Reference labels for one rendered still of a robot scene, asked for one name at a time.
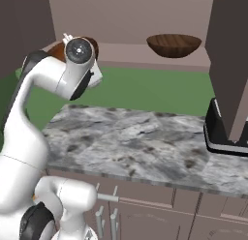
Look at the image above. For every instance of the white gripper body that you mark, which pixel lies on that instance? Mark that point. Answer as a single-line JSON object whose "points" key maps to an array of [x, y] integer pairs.
{"points": [[96, 74]]}

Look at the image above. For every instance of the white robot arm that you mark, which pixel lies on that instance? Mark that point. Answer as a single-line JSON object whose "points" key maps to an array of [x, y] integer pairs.
{"points": [[22, 144]]}

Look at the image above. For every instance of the brown wooden bowl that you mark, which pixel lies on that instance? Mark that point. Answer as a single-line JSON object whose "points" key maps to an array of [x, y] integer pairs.
{"points": [[174, 46], [56, 52]]}

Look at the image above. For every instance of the brown drawer front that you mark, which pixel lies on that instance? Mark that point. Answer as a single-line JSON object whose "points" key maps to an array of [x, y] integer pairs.
{"points": [[145, 194], [223, 206]]}

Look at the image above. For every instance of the black toaster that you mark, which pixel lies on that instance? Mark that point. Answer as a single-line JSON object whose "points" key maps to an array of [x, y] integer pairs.
{"points": [[215, 134]]}

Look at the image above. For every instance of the brown cupboard door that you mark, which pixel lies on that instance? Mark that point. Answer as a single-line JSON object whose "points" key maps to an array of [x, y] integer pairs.
{"points": [[219, 229], [155, 223]]}

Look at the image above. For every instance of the brown wall cabinet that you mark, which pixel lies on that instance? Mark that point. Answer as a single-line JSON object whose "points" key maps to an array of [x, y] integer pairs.
{"points": [[135, 21]]}

